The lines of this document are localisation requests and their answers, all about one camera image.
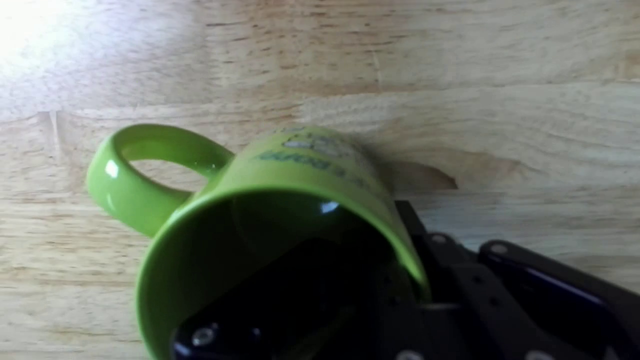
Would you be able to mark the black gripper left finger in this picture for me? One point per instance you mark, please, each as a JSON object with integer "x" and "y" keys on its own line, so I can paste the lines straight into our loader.
{"x": 301, "y": 307}

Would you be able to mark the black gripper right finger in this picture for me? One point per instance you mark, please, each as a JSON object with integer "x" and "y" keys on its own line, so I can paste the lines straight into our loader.
{"x": 506, "y": 307}

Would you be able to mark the yellow-green cartoon print mug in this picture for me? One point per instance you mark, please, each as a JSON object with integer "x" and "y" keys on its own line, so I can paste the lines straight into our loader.
{"x": 301, "y": 166}

